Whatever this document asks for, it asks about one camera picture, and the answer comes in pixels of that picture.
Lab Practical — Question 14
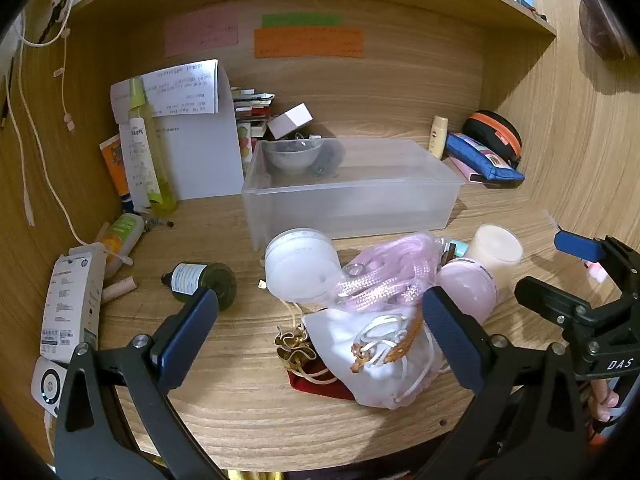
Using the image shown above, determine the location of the white round jar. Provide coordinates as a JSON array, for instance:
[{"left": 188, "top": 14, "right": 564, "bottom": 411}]
[{"left": 263, "top": 228, "right": 342, "bottom": 306}]

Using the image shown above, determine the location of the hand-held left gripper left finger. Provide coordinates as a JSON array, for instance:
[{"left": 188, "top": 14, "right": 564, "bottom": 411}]
[{"left": 54, "top": 287, "right": 221, "bottom": 480}]

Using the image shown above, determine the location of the white printed tube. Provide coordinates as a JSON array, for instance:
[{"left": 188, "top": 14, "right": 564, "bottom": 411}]
[{"left": 127, "top": 117, "right": 162, "bottom": 211}]

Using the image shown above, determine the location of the yellow-green spray bottle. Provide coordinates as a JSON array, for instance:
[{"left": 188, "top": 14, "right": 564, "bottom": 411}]
[{"left": 128, "top": 76, "right": 179, "bottom": 217}]

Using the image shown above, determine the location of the pink flat case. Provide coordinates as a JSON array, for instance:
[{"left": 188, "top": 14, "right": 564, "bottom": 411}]
[{"left": 447, "top": 156, "right": 485, "bottom": 184}]

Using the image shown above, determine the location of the dark brown object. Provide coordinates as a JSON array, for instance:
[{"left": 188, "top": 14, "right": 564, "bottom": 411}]
[{"left": 578, "top": 0, "right": 640, "bottom": 62}]

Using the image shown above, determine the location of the beige lip balm stick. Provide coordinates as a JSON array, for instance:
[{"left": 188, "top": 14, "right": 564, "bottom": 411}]
[{"left": 102, "top": 277, "right": 137, "bottom": 304}]

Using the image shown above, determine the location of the white cylindrical candle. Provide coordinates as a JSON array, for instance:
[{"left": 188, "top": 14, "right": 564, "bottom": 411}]
[{"left": 466, "top": 224, "right": 524, "bottom": 281}]

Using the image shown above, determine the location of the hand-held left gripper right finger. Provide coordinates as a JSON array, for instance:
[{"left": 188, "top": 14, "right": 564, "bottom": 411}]
[{"left": 422, "top": 285, "right": 588, "bottom": 480}]

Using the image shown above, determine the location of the person's right hand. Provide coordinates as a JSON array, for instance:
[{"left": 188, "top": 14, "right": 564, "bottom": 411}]
[{"left": 589, "top": 379, "right": 623, "bottom": 423}]

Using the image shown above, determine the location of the red fabric pouch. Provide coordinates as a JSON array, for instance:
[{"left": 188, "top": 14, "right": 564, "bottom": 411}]
[{"left": 286, "top": 364, "right": 357, "bottom": 402}]

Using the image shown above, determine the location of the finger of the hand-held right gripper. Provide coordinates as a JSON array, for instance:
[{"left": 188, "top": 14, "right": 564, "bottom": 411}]
[
  {"left": 514, "top": 275, "right": 602, "bottom": 332},
  {"left": 554, "top": 230, "right": 640, "bottom": 302}
]

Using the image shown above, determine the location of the pink round jar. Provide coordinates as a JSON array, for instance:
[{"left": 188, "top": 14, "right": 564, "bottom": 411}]
[{"left": 436, "top": 257, "right": 499, "bottom": 324}]

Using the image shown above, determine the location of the pink cord bundle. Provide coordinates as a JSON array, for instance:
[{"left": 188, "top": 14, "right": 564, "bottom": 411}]
[{"left": 339, "top": 232, "right": 447, "bottom": 311}]

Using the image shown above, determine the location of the brown braided cord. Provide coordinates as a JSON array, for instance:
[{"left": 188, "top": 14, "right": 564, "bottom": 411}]
[{"left": 350, "top": 316, "right": 424, "bottom": 374}]

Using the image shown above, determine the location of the orange book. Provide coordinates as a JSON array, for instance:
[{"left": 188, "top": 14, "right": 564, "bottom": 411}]
[{"left": 98, "top": 134, "right": 132, "bottom": 199}]

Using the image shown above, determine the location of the dark green bottle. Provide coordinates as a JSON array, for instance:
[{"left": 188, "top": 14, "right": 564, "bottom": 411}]
[{"left": 161, "top": 261, "right": 237, "bottom": 312}]

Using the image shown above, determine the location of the white cable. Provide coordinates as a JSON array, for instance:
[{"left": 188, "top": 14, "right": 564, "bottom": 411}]
[{"left": 4, "top": 0, "right": 108, "bottom": 271}]

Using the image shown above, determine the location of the small white box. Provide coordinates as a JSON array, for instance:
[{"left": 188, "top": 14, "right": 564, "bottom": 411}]
[{"left": 266, "top": 103, "right": 314, "bottom": 141}]

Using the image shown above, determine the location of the black orange zip case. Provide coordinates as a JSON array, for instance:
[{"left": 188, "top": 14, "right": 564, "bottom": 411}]
[{"left": 460, "top": 109, "right": 523, "bottom": 169}]

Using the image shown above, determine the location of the clear plastic bowl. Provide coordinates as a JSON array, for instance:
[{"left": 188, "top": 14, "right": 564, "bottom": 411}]
[{"left": 264, "top": 140, "right": 323, "bottom": 175}]

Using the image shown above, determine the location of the green paper note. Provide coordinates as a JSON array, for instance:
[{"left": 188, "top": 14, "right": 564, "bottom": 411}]
[{"left": 261, "top": 12, "right": 342, "bottom": 29}]

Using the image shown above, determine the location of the orange paper note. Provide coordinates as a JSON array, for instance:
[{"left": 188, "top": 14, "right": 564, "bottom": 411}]
[{"left": 253, "top": 27, "right": 365, "bottom": 59}]

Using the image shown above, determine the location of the clear plastic storage box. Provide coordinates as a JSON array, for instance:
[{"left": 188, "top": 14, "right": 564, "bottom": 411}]
[{"left": 241, "top": 138, "right": 463, "bottom": 252}]

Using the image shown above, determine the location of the green orange tube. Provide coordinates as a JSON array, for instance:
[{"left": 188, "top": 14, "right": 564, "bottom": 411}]
[{"left": 99, "top": 213, "right": 146, "bottom": 277}]

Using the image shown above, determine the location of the wooden desktop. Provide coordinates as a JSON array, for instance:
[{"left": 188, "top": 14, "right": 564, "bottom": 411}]
[{"left": 97, "top": 180, "right": 601, "bottom": 473}]

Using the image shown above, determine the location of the blue pencil pouch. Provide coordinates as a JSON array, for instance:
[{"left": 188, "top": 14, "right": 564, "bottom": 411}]
[{"left": 444, "top": 132, "right": 526, "bottom": 182}]

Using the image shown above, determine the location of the small cream lotion bottle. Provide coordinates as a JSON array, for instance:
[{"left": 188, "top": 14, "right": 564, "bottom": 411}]
[{"left": 428, "top": 115, "right": 450, "bottom": 160}]

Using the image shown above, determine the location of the gold ribbon flower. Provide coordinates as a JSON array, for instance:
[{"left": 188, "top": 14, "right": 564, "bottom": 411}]
[{"left": 274, "top": 326, "right": 317, "bottom": 370}]

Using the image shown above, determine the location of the pink paper note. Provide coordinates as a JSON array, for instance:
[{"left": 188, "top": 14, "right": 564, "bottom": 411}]
[{"left": 164, "top": 4, "right": 239, "bottom": 58}]

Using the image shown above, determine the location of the white round-button device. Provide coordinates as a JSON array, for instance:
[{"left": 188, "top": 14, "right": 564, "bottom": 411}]
[{"left": 31, "top": 357, "right": 69, "bottom": 417}]

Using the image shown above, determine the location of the stack of small books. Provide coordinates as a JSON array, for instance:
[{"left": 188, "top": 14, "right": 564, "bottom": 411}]
[{"left": 230, "top": 87, "right": 276, "bottom": 181}]

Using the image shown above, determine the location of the white paper folder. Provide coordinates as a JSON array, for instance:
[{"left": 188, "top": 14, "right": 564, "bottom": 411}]
[{"left": 110, "top": 59, "right": 245, "bottom": 200}]

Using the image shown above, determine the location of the white labelled carton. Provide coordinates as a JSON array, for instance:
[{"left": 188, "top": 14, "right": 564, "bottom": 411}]
[{"left": 40, "top": 242, "right": 108, "bottom": 364}]

